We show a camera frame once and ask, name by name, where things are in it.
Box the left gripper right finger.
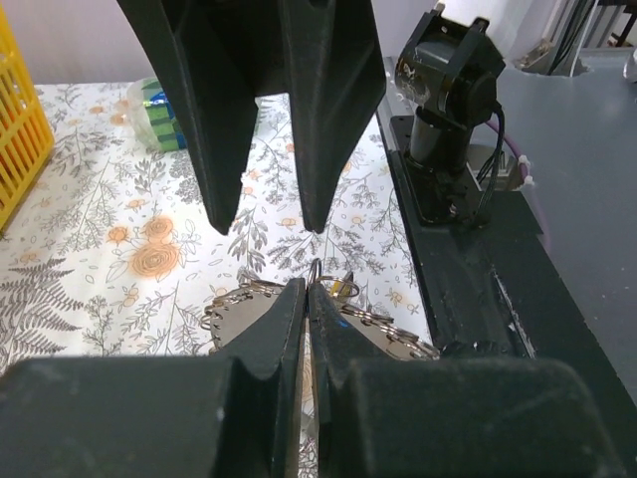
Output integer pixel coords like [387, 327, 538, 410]
[308, 283, 622, 477]

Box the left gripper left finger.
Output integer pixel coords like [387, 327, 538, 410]
[1, 279, 306, 477]

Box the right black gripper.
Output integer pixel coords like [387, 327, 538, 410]
[118, 0, 386, 235]

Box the metal keyring disc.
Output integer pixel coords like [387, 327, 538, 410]
[200, 259, 440, 360]

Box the yellow tag with key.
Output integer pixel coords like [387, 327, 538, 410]
[329, 277, 359, 300]

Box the green sponge pack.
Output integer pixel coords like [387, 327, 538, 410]
[126, 77, 187, 151]

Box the floral table mat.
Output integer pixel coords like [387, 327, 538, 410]
[0, 82, 434, 478]

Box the yellow plastic basket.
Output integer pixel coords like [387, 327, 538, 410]
[0, 15, 54, 225]

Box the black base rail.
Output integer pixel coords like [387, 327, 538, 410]
[377, 112, 583, 369]

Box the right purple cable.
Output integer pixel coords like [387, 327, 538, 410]
[487, 119, 553, 250]

